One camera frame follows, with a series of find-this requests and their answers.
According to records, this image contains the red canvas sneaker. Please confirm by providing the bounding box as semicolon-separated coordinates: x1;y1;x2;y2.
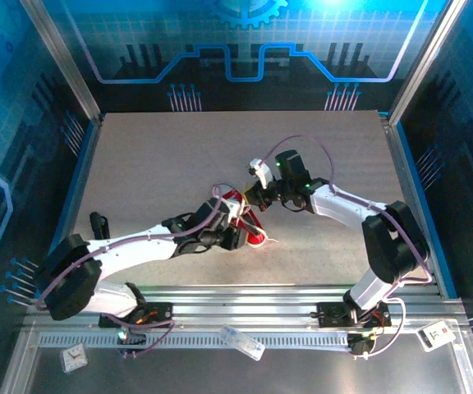
222;186;269;250

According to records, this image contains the clear plastic bag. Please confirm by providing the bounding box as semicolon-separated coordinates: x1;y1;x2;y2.
219;323;267;362

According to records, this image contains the black controller box with LED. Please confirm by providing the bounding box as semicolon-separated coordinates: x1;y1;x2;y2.
347;332;375;357
116;323;147;357

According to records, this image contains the small white square clock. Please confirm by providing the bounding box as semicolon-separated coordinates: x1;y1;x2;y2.
60;343;90;373

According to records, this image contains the white card with red mark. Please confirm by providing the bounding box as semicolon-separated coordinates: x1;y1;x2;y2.
416;321;457;353

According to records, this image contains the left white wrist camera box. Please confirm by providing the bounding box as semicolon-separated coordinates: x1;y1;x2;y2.
218;198;246;219

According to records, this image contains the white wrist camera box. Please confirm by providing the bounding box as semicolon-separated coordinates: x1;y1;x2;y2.
246;158;273;190
218;198;246;219

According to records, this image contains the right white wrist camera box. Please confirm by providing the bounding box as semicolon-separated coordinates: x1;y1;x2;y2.
246;158;273;190

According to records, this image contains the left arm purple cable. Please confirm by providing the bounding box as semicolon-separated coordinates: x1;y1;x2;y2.
34;183;232;359

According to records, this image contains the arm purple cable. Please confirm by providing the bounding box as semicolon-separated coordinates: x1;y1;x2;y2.
34;183;232;359
259;135;434;360

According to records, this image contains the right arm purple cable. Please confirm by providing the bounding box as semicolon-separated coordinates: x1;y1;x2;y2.
259;135;434;360

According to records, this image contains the aluminium frame rail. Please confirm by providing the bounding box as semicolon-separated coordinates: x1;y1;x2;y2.
22;285;471;329

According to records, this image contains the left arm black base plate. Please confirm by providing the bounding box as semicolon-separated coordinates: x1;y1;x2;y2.
99;302;175;329

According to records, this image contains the slotted white cable duct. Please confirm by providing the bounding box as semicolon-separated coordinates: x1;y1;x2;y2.
37;331;352;350

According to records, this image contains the aluminium side rail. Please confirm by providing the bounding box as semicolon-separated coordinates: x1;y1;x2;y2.
378;111;445;297

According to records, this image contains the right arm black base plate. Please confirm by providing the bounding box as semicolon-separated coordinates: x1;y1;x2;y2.
316;301;393;328

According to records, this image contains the aluminium corner post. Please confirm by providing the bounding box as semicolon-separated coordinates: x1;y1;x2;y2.
18;0;102;124
388;0;467;126

